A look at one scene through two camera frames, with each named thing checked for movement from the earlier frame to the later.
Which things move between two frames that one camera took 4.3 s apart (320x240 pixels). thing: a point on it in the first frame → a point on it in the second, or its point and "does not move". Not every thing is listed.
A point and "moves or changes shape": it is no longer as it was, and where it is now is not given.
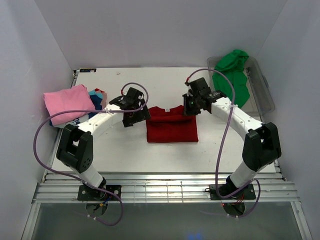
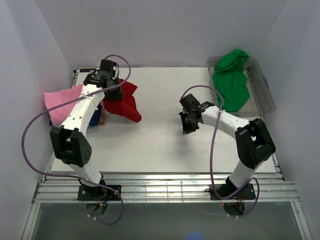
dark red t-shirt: [171, 126] moves or changes shape
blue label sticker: [88, 70] does not move
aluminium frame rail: [160, 188] does not move
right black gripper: [187, 111] → [186, 129]
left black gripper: [143, 114] → [118, 95]
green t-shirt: [233, 65] does not move
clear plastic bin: [260, 101] does not move
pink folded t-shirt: [76, 98] does not move
